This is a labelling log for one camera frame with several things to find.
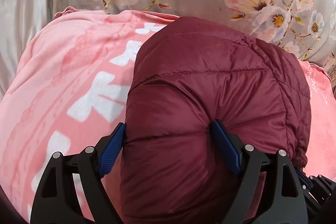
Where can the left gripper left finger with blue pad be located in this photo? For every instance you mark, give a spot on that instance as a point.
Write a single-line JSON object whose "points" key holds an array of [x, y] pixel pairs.
{"points": [[71, 189]]}

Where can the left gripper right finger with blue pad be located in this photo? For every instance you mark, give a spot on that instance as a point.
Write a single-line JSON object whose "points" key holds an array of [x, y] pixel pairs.
{"points": [[267, 189]]}

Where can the pink blanket with white bows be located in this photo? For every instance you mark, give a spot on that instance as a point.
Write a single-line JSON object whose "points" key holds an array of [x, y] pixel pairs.
{"points": [[71, 89]]}

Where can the maroon quilted puffer jacket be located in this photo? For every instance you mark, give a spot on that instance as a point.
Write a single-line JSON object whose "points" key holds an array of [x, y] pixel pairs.
{"points": [[187, 75]]}

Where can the silver satin curtain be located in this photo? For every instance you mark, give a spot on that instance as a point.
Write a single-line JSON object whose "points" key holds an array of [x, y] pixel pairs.
{"points": [[20, 22]]}

